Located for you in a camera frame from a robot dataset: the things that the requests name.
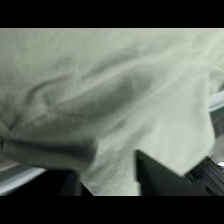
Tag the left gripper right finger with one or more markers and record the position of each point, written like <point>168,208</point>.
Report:
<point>156,180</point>

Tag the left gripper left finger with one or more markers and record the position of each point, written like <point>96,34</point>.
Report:
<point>68,185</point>

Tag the olive green garment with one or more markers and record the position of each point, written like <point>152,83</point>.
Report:
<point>110,96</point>

